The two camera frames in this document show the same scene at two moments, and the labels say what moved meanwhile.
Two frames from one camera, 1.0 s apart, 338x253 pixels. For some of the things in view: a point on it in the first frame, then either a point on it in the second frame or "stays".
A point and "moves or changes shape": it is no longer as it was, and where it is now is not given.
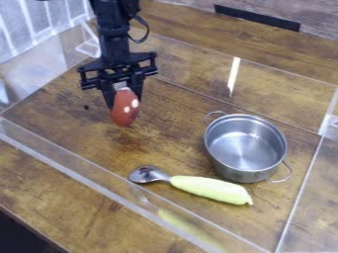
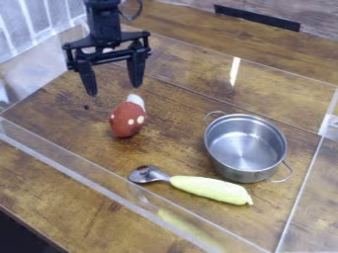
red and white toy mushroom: x=126 y=107 moves or changes shape
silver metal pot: x=246 y=147 stays
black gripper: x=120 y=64 to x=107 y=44
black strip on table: x=258 y=18 stays
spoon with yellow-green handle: x=197 y=186 stays
